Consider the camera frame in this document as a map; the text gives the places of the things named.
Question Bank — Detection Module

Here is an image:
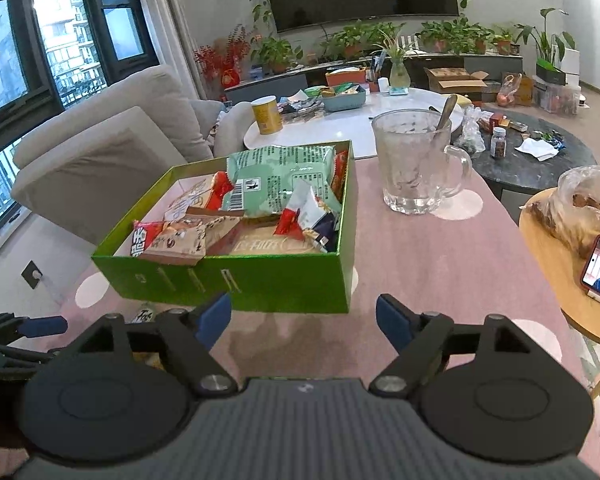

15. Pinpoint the brown snack packet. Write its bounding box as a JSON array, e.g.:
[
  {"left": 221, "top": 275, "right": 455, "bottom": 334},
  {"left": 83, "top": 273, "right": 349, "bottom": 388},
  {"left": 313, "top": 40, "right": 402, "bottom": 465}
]
[{"left": 140, "top": 218, "right": 207, "bottom": 264}]

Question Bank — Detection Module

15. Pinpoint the green cardboard box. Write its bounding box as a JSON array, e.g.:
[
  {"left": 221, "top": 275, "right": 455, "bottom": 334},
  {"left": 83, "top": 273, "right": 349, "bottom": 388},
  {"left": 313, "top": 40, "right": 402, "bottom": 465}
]
[{"left": 92, "top": 141, "right": 358, "bottom": 314}]

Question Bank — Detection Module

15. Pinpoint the teal snack tray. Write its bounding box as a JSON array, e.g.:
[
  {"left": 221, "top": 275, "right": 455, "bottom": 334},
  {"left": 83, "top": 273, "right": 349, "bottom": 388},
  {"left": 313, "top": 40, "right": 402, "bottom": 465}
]
[{"left": 322, "top": 86, "right": 367, "bottom": 113}]

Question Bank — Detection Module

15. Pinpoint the orange tissue box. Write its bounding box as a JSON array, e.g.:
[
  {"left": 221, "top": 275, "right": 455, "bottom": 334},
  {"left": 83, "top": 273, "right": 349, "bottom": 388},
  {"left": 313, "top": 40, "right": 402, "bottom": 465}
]
[{"left": 325, "top": 67, "right": 366, "bottom": 87}]

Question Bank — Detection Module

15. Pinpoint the plastic bag with bread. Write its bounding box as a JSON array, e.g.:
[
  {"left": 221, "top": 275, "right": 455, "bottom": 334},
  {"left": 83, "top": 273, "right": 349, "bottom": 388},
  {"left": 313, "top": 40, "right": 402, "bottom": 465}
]
[{"left": 524, "top": 165, "right": 600, "bottom": 258}]

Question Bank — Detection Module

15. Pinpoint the clear round pastry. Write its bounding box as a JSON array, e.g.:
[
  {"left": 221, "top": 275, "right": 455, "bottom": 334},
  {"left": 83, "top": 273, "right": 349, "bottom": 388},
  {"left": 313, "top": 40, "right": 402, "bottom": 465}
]
[{"left": 131, "top": 304, "right": 156, "bottom": 324}]

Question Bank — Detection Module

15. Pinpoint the dark round marble table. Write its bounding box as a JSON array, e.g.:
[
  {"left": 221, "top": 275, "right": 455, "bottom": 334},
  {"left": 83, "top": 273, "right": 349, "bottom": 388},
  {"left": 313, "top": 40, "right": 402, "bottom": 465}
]
[{"left": 472, "top": 110, "right": 597, "bottom": 198}]

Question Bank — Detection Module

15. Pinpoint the large green snack bag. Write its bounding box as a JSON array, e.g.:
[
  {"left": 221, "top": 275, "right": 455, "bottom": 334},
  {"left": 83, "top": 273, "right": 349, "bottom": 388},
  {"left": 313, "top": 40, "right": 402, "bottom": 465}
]
[{"left": 221, "top": 145, "right": 341, "bottom": 218}]

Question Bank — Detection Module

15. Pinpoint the glass vase with plant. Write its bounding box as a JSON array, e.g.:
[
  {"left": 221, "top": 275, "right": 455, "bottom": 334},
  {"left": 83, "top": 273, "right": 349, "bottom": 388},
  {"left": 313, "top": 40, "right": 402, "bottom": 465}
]
[{"left": 377, "top": 32, "right": 412, "bottom": 94}]

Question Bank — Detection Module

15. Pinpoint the glass mug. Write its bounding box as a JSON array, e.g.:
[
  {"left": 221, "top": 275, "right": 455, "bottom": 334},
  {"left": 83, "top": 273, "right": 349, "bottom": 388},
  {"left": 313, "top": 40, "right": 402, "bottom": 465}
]
[{"left": 372, "top": 108, "right": 472, "bottom": 214}]

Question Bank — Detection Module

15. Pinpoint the round white marble table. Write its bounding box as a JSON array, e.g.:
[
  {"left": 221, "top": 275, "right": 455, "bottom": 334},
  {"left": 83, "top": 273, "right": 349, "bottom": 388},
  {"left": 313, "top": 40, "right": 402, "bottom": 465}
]
[{"left": 244, "top": 89, "right": 446, "bottom": 158}]

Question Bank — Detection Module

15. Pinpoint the beige sofa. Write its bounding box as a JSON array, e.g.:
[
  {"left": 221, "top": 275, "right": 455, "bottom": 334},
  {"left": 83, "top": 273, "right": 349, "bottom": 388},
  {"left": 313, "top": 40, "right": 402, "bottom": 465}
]
[{"left": 10, "top": 65, "right": 254, "bottom": 245}]

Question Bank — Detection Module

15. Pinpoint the metal spoon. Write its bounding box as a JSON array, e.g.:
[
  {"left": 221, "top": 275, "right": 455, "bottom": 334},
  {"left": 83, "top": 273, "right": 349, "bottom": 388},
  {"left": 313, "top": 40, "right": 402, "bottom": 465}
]
[{"left": 436, "top": 93, "right": 457, "bottom": 131}]

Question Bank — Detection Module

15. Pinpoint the round wooden side table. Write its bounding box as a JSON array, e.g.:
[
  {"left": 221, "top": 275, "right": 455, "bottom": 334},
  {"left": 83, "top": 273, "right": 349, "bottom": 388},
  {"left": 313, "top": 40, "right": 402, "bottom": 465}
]
[{"left": 518, "top": 186, "right": 600, "bottom": 401}]

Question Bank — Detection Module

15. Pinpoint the yellow paper cup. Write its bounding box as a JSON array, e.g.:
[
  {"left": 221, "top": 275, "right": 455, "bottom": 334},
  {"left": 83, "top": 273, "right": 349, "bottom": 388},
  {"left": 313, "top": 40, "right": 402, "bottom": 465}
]
[{"left": 251, "top": 96, "right": 283, "bottom": 136}]

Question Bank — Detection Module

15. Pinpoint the black wall socket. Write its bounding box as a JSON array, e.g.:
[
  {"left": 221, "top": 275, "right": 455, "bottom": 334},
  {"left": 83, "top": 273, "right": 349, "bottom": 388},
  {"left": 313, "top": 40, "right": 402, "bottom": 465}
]
[{"left": 21, "top": 260, "right": 43, "bottom": 289}]

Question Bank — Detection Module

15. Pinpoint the small spice jar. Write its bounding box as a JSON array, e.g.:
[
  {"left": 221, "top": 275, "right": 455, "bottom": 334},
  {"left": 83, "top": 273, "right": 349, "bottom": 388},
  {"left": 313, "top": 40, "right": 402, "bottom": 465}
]
[{"left": 490, "top": 127, "right": 507, "bottom": 159}]

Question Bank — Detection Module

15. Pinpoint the red flower decoration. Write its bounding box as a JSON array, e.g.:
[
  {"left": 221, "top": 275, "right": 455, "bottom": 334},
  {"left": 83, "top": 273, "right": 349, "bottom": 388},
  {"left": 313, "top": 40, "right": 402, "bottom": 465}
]
[{"left": 194, "top": 25, "right": 251, "bottom": 90}]

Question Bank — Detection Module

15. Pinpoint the red white snack packet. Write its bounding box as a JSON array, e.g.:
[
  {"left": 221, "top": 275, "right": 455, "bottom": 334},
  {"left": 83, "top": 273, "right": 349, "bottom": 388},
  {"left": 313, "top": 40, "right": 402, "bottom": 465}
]
[{"left": 130, "top": 220, "right": 163, "bottom": 257}]

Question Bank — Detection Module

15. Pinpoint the black window frame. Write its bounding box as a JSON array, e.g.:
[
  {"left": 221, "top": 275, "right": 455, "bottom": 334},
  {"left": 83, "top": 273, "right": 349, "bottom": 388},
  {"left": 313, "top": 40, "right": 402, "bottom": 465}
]
[{"left": 0, "top": 0, "right": 158, "bottom": 229}]

